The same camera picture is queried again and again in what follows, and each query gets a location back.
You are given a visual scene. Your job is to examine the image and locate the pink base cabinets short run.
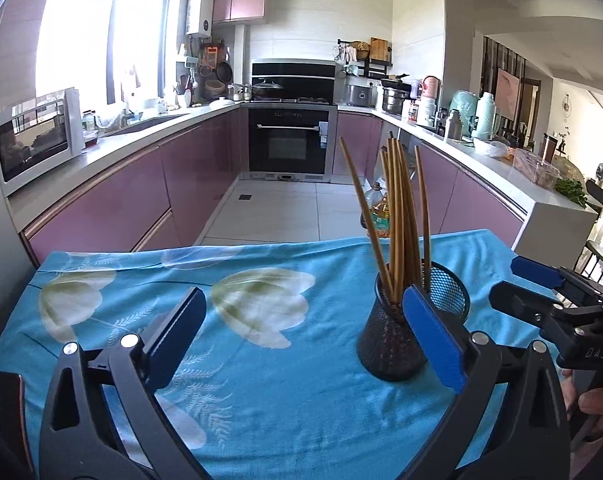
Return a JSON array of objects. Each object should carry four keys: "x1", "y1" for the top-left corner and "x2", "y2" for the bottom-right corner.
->
[{"x1": 331, "y1": 110, "x2": 527, "y2": 246}]

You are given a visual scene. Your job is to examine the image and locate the black built-in oven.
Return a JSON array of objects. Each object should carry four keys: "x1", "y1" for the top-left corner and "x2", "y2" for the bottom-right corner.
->
[{"x1": 248, "y1": 107, "x2": 331, "y2": 175}]

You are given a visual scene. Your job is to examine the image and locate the white jar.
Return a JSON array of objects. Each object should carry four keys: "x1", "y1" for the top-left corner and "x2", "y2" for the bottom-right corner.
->
[{"x1": 416, "y1": 97, "x2": 436, "y2": 127}]

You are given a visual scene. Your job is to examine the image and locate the white gas water heater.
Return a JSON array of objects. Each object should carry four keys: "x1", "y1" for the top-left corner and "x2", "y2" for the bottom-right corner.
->
[{"x1": 186, "y1": 0, "x2": 214, "y2": 37}]

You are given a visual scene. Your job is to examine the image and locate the yellow oil bottle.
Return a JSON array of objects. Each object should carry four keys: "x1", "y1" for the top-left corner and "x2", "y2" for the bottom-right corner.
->
[{"x1": 365, "y1": 182, "x2": 397, "y2": 239}]

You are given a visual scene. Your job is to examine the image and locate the black range hood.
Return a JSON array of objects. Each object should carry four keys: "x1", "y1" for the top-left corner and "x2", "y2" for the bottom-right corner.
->
[{"x1": 251, "y1": 59, "x2": 337, "y2": 101}]

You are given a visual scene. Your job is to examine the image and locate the black wok with lid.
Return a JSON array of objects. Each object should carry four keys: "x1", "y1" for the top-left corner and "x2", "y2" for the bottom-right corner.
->
[{"x1": 251, "y1": 78, "x2": 284, "y2": 101}]

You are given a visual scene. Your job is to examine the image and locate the pink base cabinets long run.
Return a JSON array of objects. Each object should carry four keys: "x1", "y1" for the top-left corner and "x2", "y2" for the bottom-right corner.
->
[{"x1": 21, "y1": 107, "x2": 249, "y2": 266}]

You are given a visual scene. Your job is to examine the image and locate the white bowl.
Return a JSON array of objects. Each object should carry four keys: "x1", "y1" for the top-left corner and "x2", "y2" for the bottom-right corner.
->
[{"x1": 474, "y1": 138, "x2": 509, "y2": 158}]

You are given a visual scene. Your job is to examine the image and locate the clear plastic bag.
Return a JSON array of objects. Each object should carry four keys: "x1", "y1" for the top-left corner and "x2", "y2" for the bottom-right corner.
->
[{"x1": 96, "y1": 105, "x2": 127, "y2": 128}]

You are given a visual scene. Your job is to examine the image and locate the steel stock pot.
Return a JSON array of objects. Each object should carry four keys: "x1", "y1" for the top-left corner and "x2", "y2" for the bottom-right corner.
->
[{"x1": 381, "y1": 77, "x2": 412, "y2": 113}]

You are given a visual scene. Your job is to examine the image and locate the kitchen sink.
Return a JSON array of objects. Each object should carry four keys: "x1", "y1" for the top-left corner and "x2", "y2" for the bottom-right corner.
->
[{"x1": 101, "y1": 112, "x2": 189, "y2": 137}]

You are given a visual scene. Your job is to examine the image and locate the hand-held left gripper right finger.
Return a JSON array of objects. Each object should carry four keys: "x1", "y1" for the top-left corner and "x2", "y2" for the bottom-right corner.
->
[{"x1": 399, "y1": 285, "x2": 572, "y2": 480}]

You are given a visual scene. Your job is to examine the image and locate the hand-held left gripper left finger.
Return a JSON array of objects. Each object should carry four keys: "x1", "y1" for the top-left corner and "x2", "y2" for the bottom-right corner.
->
[{"x1": 38, "y1": 287, "x2": 212, "y2": 480}]

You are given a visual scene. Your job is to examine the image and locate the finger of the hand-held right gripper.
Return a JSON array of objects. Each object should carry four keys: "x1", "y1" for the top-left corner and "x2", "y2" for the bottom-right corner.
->
[
  {"x1": 510, "y1": 256, "x2": 603, "y2": 307},
  {"x1": 489, "y1": 280, "x2": 603, "y2": 370}
]

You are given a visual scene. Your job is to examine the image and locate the black countertop shelf rack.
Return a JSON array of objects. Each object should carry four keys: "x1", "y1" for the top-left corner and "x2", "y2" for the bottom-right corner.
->
[{"x1": 337, "y1": 37, "x2": 393, "y2": 78}]

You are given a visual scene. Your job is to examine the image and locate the blue floral tablecloth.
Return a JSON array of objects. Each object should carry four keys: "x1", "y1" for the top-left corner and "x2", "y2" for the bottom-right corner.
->
[{"x1": 0, "y1": 230, "x2": 572, "y2": 480}]

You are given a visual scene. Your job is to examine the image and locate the bunch of wooden chopsticks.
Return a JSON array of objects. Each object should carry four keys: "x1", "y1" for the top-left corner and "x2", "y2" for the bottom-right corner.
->
[{"x1": 339, "y1": 132, "x2": 432, "y2": 311}]

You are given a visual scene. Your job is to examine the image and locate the dark dining chair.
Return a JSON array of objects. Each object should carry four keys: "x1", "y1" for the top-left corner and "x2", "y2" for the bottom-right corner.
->
[{"x1": 579, "y1": 180, "x2": 603, "y2": 281}]

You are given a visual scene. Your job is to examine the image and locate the green leafy vegetables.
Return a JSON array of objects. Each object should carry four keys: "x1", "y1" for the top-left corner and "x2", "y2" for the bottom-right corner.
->
[{"x1": 554, "y1": 178, "x2": 588, "y2": 208}]

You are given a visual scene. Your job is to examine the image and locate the white green thermos flask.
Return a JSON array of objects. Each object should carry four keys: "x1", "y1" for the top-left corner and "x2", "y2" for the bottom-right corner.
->
[{"x1": 474, "y1": 92, "x2": 501, "y2": 141}]

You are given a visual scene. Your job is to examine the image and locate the kitchen window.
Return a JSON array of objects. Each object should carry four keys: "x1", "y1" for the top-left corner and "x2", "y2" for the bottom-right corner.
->
[{"x1": 34, "y1": 0, "x2": 174, "y2": 106}]

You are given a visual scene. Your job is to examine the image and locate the silver rice cooker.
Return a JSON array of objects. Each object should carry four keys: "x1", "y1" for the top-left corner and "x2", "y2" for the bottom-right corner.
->
[{"x1": 342, "y1": 84, "x2": 379, "y2": 107}]

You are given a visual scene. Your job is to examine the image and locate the clear plastic container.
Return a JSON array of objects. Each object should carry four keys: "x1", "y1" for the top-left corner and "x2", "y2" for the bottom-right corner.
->
[{"x1": 512, "y1": 148, "x2": 561, "y2": 190}]

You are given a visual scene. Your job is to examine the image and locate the black mesh utensil holder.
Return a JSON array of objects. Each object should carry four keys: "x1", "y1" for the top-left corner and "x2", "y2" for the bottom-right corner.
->
[{"x1": 356, "y1": 259, "x2": 471, "y2": 382}]

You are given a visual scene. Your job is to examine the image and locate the steel bottle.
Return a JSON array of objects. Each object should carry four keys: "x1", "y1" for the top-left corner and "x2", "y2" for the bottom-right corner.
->
[{"x1": 444, "y1": 108, "x2": 463, "y2": 142}]

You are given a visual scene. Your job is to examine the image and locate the framed wall painting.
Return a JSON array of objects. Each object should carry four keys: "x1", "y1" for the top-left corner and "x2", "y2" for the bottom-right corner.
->
[{"x1": 496, "y1": 67, "x2": 523, "y2": 121}]

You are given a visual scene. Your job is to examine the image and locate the white microwave oven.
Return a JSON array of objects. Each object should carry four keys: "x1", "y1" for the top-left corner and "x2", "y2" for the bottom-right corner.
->
[{"x1": 0, "y1": 87, "x2": 86, "y2": 198}]

